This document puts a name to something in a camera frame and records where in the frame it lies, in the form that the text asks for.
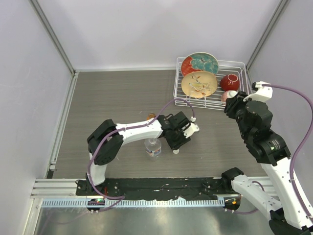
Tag clear plastic water bottle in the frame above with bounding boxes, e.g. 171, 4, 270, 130
144, 138, 162, 161

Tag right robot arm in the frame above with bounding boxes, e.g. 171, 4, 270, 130
221, 92, 313, 235

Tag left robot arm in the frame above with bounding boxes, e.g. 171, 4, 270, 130
86, 112, 200, 195

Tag orange juice bottle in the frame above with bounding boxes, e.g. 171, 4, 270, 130
147, 113, 156, 120

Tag cream floral plate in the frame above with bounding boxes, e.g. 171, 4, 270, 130
181, 71, 218, 99

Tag pink patterned bowl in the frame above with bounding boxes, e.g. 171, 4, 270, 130
221, 90, 238, 105

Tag red bowl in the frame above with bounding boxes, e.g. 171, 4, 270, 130
220, 74, 240, 92

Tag red and teal plate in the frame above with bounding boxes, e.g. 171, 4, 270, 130
180, 52, 219, 76

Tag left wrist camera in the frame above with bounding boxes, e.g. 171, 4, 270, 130
183, 122, 200, 138

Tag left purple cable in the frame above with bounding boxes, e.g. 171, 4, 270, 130
87, 97, 198, 212

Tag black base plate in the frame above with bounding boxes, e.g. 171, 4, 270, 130
75, 177, 237, 201

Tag white wire dish rack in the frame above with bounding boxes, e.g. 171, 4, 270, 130
173, 57, 251, 111

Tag white slotted cable duct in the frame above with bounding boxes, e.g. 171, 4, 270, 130
41, 197, 224, 208

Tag aluminium frame rail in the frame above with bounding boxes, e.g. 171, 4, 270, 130
30, 178, 89, 198

